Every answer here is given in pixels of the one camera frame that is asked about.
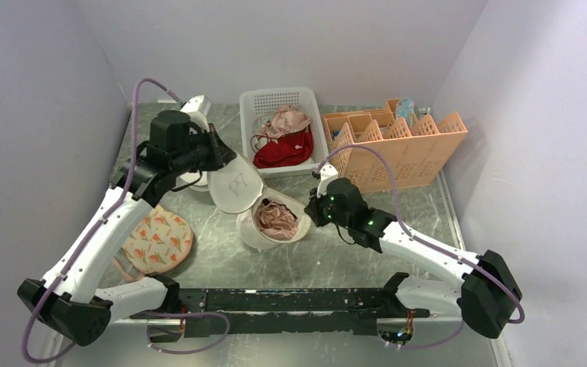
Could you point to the white plastic basket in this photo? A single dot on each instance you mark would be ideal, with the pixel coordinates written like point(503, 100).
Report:
point(257, 105)

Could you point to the red bra in basket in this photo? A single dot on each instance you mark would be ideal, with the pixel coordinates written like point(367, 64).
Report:
point(288, 150)

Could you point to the beige-trimmed mesh laundry bag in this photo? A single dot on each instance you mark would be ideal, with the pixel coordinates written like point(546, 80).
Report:
point(238, 189)

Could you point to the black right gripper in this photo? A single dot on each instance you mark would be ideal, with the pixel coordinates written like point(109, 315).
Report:
point(313, 209)

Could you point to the floral mesh laundry bag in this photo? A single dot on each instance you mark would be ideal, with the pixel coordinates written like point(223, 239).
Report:
point(161, 242)

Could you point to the blue packet in organizer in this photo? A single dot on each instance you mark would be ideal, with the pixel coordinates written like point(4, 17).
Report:
point(406, 110)

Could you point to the pink bra from bag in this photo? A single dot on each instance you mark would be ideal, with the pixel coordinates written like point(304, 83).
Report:
point(275, 220)

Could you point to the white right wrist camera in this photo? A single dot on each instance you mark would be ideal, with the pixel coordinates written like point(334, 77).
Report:
point(327, 174)

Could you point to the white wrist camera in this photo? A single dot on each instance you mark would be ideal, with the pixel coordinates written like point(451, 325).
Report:
point(198, 105)
point(327, 174)

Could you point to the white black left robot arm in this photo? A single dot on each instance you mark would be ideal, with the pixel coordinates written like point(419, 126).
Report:
point(67, 298)

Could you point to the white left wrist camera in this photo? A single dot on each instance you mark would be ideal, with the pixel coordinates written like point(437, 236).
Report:
point(198, 105)

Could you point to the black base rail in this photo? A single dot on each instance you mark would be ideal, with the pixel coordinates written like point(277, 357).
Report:
point(293, 310)

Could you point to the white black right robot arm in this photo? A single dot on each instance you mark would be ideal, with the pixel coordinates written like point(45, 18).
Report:
point(479, 288)

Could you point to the blue-trimmed mesh laundry bag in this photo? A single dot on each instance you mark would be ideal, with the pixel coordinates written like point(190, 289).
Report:
point(198, 181)

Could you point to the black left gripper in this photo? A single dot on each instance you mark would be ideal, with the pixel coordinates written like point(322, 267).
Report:
point(220, 153)

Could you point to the pink bra in basket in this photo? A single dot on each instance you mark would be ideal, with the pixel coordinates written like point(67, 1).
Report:
point(286, 120)

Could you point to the orange plastic organizer rack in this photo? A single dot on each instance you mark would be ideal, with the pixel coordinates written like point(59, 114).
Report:
point(379, 145)

